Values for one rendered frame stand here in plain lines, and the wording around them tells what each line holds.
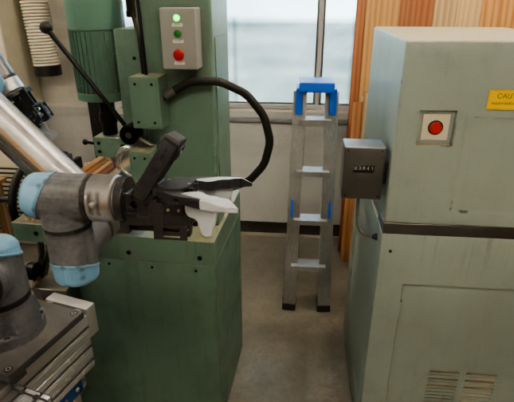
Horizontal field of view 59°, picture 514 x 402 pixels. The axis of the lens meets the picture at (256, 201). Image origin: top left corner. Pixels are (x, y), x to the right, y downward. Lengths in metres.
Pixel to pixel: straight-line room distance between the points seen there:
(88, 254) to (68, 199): 0.11
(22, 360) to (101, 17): 0.97
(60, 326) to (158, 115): 0.63
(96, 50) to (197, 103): 0.35
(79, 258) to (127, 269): 0.82
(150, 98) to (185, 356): 0.92
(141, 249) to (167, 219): 0.85
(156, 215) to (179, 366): 1.16
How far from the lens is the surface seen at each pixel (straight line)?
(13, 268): 1.08
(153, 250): 1.53
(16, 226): 1.53
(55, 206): 0.76
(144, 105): 1.39
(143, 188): 0.71
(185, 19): 1.34
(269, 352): 2.24
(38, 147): 0.91
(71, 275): 0.82
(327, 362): 2.22
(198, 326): 1.66
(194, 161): 1.48
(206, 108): 1.42
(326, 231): 2.31
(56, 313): 1.22
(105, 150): 1.67
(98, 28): 1.54
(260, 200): 3.09
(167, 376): 1.86
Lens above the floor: 1.50
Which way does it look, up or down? 24 degrees down
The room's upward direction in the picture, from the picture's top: straight up
